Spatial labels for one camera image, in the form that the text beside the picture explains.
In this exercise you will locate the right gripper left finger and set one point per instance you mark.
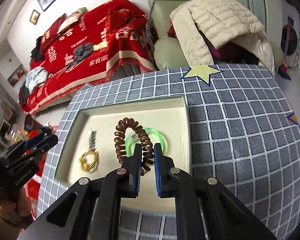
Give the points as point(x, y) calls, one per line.
point(89, 209)

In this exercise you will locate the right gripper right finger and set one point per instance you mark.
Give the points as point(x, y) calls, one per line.
point(205, 209)

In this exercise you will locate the green translucent bangle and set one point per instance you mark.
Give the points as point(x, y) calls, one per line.
point(156, 137)

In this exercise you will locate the silver rhinestone hair clip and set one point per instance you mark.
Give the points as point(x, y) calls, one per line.
point(92, 141)

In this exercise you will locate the person's right hand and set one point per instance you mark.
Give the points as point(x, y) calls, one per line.
point(15, 215)

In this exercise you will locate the white patterned clothes pile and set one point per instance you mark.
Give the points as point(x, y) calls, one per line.
point(35, 77)

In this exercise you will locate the blue checked tablecloth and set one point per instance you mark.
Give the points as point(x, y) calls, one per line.
point(243, 132)

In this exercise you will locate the black garment on sofa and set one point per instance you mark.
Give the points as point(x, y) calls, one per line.
point(36, 54)

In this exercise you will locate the grey garment on sofa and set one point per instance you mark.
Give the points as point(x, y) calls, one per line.
point(80, 53)

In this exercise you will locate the red covered sofa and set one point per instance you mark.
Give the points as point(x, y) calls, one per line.
point(118, 31)

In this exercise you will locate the red cushion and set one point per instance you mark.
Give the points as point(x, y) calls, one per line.
point(51, 33)

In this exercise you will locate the printed cushion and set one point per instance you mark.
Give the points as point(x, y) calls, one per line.
point(71, 19)

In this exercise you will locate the beige down jacket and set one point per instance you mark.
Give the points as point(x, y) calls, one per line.
point(219, 22)

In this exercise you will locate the green armchair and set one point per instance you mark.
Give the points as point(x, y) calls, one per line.
point(167, 51)

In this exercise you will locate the small dark picture frame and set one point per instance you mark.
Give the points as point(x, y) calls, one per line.
point(34, 17)

